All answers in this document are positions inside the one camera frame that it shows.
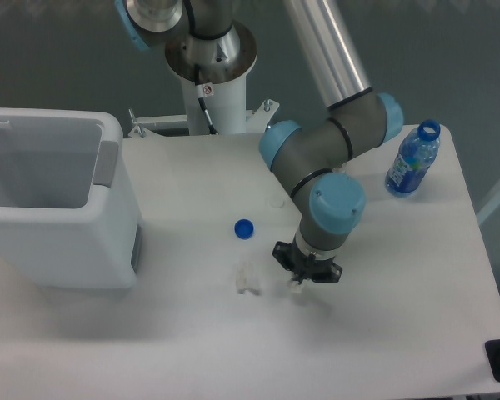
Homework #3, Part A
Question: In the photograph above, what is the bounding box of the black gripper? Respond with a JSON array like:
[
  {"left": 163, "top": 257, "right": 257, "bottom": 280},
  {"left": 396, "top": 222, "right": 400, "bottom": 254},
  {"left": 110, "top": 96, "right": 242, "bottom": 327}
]
[{"left": 272, "top": 242, "right": 343, "bottom": 285}]

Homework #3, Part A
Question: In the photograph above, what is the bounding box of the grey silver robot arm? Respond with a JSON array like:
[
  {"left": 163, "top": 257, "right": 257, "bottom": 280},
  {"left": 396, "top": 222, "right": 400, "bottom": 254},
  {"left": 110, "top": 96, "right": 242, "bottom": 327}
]
[{"left": 115, "top": 1, "right": 403, "bottom": 283}]

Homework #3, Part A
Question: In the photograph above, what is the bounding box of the blue bottle cap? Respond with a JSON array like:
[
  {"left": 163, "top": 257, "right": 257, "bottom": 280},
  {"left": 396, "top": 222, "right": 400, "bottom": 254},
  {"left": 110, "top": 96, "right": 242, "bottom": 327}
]
[{"left": 233, "top": 218, "right": 255, "bottom": 240}]

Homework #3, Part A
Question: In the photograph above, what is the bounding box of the clear green label bottle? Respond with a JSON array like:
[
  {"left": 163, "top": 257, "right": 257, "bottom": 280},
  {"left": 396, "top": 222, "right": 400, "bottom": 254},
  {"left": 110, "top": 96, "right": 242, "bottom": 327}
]
[{"left": 333, "top": 162, "right": 348, "bottom": 173}]

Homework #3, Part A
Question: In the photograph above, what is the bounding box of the blue plastic bottle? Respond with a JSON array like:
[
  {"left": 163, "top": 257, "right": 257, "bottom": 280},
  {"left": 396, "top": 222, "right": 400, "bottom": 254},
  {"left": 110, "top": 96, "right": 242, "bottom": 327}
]
[{"left": 385, "top": 119, "right": 441, "bottom": 198}]

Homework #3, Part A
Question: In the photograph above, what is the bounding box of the white trash bin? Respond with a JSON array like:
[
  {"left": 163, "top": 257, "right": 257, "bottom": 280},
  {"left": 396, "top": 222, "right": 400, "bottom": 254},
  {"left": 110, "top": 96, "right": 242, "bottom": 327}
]
[{"left": 0, "top": 107, "right": 143, "bottom": 289}]

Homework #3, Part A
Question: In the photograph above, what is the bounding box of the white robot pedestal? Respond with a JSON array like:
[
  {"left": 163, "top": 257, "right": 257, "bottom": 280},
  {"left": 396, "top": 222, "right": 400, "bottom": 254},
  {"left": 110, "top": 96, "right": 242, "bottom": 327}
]
[{"left": 128, "top": 77, "right": 280, "bottom": 137}]

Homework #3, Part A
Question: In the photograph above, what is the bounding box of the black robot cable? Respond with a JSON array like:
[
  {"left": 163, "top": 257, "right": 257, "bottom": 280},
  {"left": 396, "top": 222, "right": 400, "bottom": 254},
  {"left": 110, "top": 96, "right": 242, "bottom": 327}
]
[{"left": 182, "top": 0, "right": 220, "bottom": 136}]

